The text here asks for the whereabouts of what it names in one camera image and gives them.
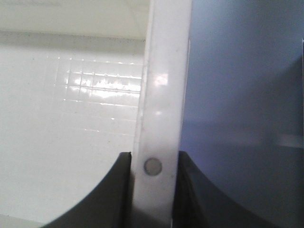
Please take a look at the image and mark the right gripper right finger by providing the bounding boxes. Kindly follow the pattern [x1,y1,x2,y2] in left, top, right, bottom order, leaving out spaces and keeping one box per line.
[172,151,276,228]

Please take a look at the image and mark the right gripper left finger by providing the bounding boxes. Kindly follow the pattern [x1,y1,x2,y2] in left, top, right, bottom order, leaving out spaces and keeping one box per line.
[43,152,132,228]

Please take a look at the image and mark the white plastic Totelife bin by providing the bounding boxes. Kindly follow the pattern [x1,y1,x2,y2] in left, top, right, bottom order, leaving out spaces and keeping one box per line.
[0,0,192,228]

